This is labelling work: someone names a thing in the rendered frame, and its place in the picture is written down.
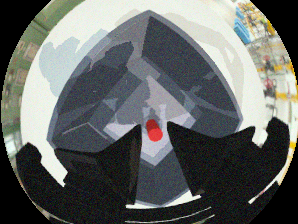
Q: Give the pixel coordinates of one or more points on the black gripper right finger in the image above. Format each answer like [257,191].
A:
[200,155]

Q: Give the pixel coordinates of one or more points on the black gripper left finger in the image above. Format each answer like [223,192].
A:
[117,165]

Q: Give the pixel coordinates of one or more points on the red peg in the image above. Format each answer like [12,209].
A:
[154,132]

